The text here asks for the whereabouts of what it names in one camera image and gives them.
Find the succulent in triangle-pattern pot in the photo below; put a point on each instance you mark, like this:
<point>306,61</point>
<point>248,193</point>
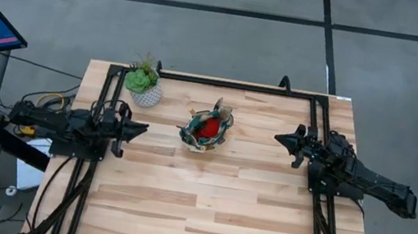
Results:
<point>143,82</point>

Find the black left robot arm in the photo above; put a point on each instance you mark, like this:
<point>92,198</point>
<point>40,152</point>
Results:
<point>50,122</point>

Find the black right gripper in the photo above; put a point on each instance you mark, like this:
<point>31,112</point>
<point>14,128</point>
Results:
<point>312,149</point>

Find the black frame clamp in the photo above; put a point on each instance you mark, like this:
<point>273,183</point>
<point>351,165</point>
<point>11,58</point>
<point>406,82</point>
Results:
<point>159,67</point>
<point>285,85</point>

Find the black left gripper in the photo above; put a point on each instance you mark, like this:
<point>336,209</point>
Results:
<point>115,126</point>

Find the small white round object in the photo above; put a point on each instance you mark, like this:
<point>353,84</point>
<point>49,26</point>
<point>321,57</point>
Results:
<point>11,190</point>

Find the cream green canvas gardening bag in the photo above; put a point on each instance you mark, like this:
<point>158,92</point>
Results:
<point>190,142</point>

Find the black metal table frame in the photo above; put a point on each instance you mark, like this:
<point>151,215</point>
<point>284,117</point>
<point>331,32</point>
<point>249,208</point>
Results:
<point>238,86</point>

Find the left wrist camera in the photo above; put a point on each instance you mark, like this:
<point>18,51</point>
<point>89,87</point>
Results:
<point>117,151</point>

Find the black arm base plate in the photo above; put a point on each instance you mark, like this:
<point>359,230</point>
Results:
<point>63,150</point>
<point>347,192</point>

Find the white paper sheet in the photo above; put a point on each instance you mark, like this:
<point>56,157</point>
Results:
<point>28,173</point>

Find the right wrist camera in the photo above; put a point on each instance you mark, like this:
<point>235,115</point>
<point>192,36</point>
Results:
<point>298,161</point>

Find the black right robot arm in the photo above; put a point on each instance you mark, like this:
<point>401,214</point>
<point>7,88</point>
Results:
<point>373,185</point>

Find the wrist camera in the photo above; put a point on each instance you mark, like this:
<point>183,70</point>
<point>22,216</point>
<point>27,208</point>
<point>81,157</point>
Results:
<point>298,161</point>
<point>117,151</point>

